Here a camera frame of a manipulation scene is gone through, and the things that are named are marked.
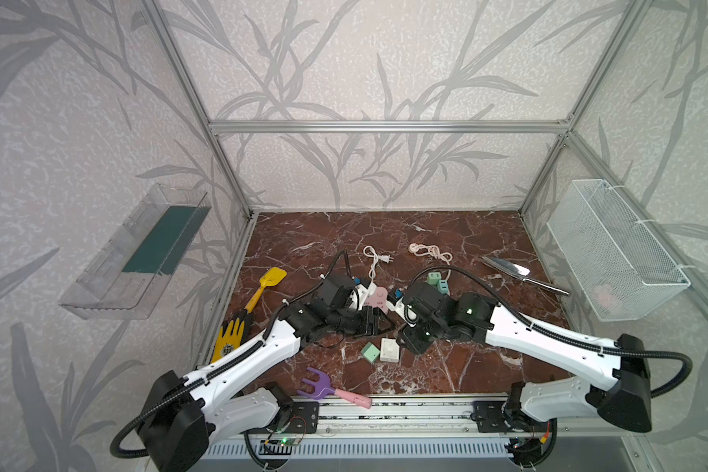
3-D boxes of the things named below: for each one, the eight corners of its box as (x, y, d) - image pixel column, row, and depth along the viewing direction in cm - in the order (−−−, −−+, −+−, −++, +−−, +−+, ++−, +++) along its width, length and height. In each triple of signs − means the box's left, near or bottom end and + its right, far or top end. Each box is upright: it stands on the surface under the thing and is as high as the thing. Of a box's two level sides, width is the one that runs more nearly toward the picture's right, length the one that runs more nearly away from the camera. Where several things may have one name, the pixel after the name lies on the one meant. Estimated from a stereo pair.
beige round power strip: (406, 253, 110) (407, 248, 108) (409, 245, 112) (410, 240, 110) (449, 264, 107) (451, 259, 104) (451, 256, 109) (453, 251, 107)
